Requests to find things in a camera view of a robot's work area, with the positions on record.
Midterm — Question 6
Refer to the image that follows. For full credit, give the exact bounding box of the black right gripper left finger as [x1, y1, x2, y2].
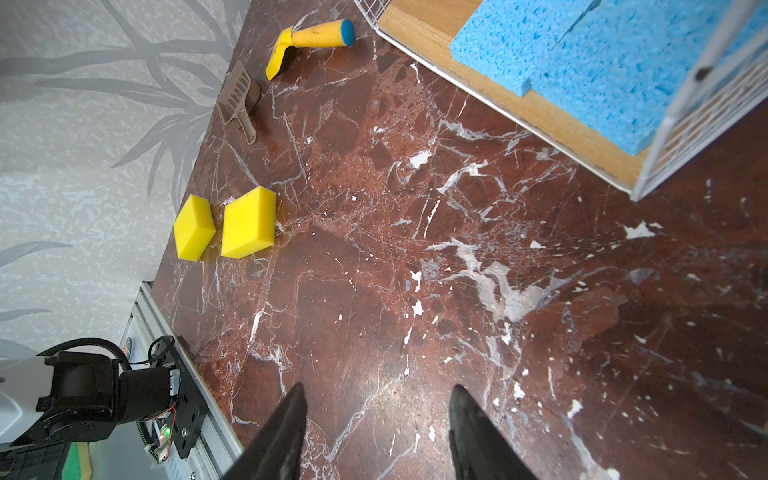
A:
[221, 383, 308, 480]

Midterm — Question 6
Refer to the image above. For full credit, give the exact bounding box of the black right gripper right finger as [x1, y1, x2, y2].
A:
[449, 384, 536, 480]

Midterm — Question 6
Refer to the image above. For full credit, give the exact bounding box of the yellow foam sponge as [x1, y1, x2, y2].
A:
[221, 187, 277, 259]

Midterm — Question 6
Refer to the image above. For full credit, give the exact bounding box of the yellow sponge blue backing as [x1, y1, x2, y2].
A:
[173, 195, 216, 261]

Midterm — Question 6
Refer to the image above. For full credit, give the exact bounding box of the blue cellulose sponge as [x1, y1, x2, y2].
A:
[532, 1, 732, 155]
[450, 0, 600, 96]

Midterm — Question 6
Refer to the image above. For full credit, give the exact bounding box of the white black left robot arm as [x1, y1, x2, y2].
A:
[1, 335, 209, 479]

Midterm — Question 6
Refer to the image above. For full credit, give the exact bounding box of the brown slotted litter scoop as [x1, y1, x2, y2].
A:
[216, 60, 261, 145]

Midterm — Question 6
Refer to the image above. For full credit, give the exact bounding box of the yellow plastic scoop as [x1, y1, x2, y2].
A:
[265, 19, 356, 80]

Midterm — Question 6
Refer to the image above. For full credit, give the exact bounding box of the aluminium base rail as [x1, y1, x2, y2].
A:
[119, 282, 242, 479]

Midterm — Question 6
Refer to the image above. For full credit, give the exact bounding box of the white wire wooden shelf rack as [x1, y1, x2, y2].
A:
[358, 1, 767, 200]

